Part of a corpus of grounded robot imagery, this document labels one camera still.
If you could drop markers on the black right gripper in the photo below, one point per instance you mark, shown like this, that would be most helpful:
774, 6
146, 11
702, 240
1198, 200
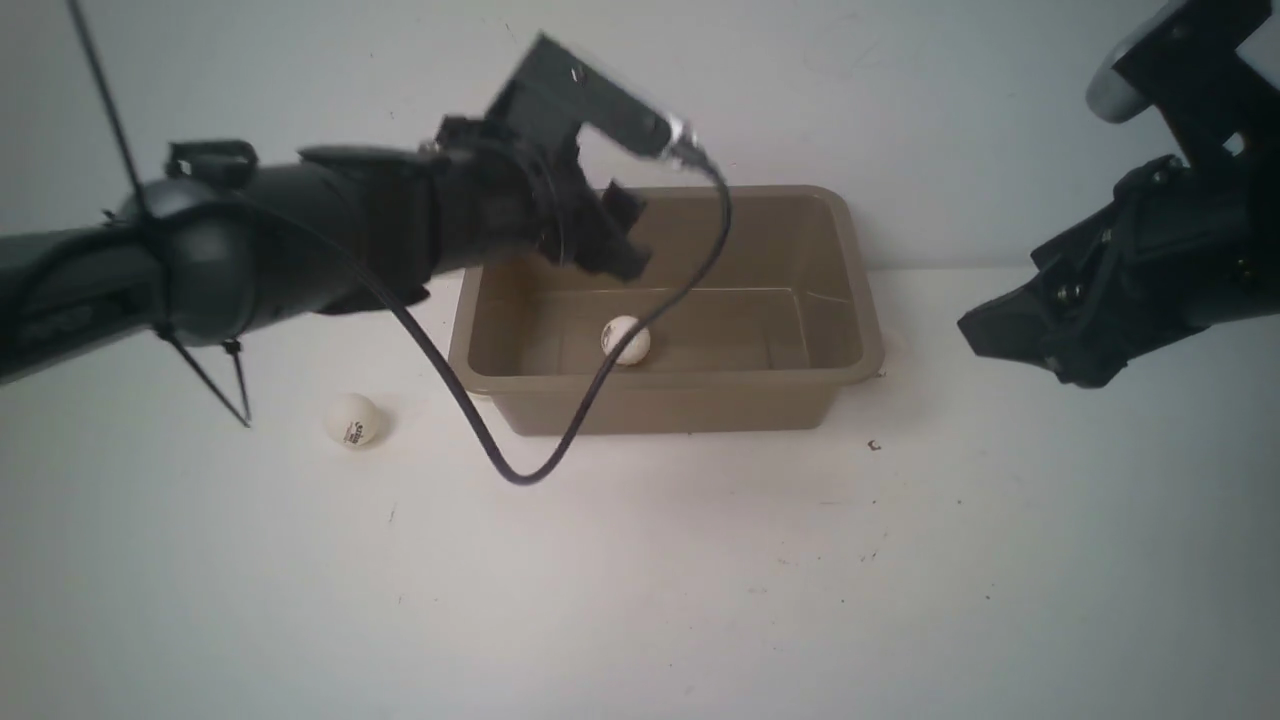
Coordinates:
1188, 242

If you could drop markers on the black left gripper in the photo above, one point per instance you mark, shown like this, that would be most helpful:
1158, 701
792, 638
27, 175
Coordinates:
494, 192

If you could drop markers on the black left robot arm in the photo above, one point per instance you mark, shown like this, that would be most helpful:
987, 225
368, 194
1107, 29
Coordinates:
223, 246

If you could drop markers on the tan plastic bin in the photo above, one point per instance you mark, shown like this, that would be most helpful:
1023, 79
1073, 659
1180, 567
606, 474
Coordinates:
784, 321

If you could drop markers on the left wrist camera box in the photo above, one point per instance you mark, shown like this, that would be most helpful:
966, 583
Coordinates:
553, 93

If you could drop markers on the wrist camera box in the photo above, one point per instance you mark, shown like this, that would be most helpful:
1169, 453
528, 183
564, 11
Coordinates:
1148, 68
553, 93

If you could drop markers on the plain white table-tennis ball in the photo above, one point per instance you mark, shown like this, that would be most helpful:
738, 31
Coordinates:
618, 337

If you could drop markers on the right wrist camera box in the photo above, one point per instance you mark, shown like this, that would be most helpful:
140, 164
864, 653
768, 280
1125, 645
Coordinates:
1148, 68

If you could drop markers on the white ball with black logo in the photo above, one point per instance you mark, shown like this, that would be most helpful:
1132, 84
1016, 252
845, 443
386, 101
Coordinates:
352, 420

